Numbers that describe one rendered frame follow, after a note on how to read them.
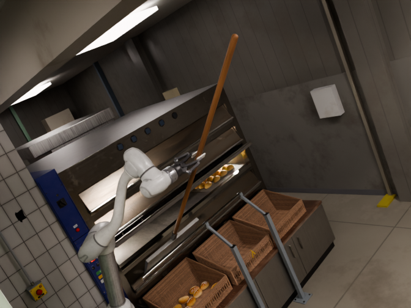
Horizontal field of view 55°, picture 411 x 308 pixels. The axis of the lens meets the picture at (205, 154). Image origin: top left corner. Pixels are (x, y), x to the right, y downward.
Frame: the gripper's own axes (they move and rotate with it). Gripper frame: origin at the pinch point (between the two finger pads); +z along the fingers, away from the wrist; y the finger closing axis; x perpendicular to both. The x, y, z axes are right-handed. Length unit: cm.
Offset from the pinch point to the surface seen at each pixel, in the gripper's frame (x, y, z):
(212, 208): -153, -13, 80
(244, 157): -142, -31, 150
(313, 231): -154, 72, 142
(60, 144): -283, -265, 71
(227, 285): -143, 49, 26
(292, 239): -146, 63, 111
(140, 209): -122, -44, 10
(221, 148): -121, -46, 120
